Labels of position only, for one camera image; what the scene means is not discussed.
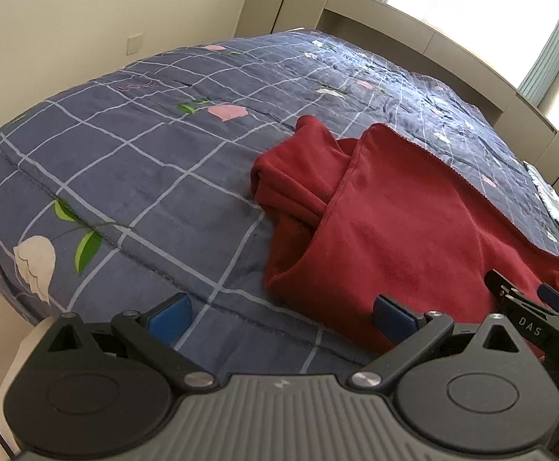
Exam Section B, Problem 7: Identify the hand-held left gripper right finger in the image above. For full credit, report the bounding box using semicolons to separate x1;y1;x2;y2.
351;295;527;390

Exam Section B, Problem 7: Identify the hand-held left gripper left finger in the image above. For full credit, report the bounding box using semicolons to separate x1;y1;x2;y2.
44;293;217;392

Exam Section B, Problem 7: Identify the red long-sleeved sweater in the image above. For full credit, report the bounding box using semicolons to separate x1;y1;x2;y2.
251;114;559;363

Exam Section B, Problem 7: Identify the blue plaid floral quilt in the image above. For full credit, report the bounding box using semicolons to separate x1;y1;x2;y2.
0;29;559;375

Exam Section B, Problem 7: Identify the beige window seat cabinet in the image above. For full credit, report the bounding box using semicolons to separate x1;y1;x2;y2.
315;0;559;154

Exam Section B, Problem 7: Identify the window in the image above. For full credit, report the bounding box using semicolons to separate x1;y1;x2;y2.
385;0;559;92

